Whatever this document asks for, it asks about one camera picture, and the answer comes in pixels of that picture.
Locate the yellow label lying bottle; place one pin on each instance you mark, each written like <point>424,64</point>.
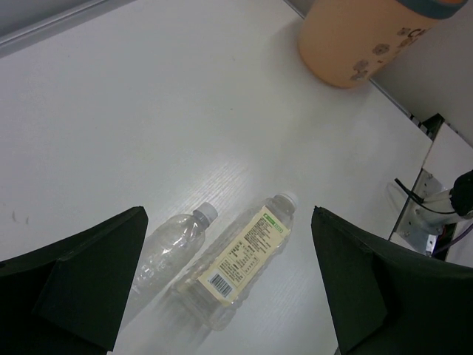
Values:
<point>217,284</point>

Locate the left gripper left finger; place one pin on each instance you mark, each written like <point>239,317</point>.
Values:
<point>69,297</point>

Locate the clear unlabelled bottle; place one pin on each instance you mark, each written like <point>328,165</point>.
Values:
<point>168,250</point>

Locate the orange bin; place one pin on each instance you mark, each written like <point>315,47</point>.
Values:
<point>344,43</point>

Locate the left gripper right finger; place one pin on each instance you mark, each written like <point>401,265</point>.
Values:
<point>386,299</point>

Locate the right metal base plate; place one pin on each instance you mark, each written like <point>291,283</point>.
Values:
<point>415,229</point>

